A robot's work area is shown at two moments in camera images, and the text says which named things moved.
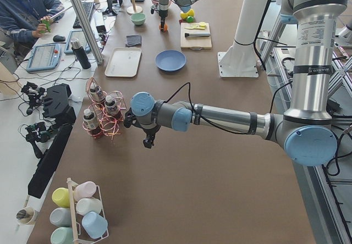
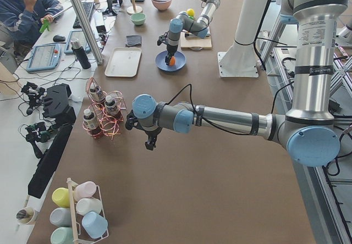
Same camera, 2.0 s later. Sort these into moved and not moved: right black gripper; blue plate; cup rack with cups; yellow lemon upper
Moved: right black gripper
Not moved: cup rack with cups; blue plate; yellow lemon upper
